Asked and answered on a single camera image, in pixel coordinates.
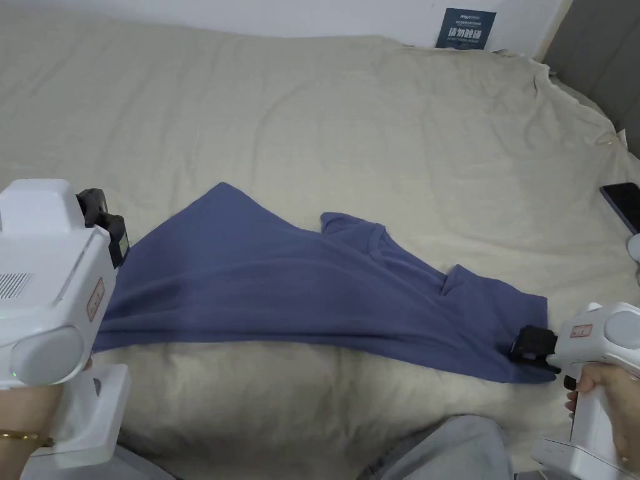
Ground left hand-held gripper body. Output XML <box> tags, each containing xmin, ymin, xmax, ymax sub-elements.
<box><xmin>0</xmin><ymin>179</ymin><xmax>132</xmax><ymax>471</ymax></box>

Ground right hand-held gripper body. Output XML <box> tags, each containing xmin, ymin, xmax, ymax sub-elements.
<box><xmin>509</xmin><ymin>302</ymin><xmax>640</xmax><ymax>480</ymax></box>

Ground blue shirt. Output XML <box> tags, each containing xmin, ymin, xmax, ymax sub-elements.
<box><xmin>92</xmin><ymin>182</ymin><xmax>557</xmax><ymax>386</ymax></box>

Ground person's right hand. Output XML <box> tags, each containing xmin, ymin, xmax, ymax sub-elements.
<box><xmin>564</xmin><ymin>362</ymin><xmax>640</xmax><ymax>480</ymax></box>

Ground person's left hand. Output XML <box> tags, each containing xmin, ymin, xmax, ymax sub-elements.
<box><xmin>0</xmin><ymin>356</ymin><xmax>96</xmax><ymax>441</ymax></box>

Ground person's legs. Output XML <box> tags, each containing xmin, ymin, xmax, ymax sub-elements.
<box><xmin>367</xmin><ymin>414</ymin><xmax>517</xmax><ymax>480</ymax></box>

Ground dark phone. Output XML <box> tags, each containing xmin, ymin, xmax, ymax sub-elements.
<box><xmin>599</xmin><ymin>182</ymin><xmax>640</xmax><ymax>234</ymax></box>

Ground bed with beige sheet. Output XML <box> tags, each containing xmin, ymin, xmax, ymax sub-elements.
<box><xmin>0</xmin><ymin>9</ymin><xmax>640</xmax><ymax>480</ymax></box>

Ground grey padded headboard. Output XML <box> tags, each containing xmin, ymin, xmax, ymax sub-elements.
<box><xmin>542</xmin><ymin>0</ymin><xmax>640</xmax><ymax>152</ymax></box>

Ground dark blue sign card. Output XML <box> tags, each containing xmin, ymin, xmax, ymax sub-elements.
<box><xmin>434</xmin><ymin>7</ymin><xmax>498</xmax><ymax>51</ymax></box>

